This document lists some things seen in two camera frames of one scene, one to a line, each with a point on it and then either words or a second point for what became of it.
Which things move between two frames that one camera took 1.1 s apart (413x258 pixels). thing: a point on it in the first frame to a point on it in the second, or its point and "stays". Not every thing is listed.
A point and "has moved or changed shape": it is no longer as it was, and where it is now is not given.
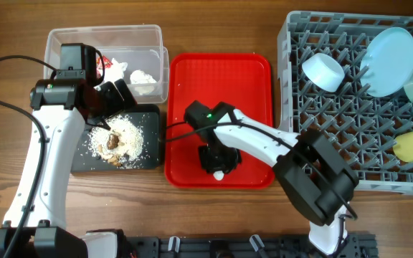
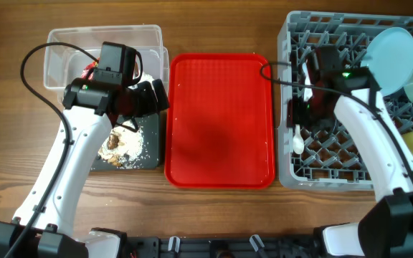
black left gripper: (117, 103) to (150, 104)
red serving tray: (245, 79) stays
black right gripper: (219, 160) to (300, 104)
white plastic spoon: (219, 175) has moved or changed shape
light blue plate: (388, 62) stays
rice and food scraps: (122, 143) stays
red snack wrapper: (107, 64) to (87, 70)
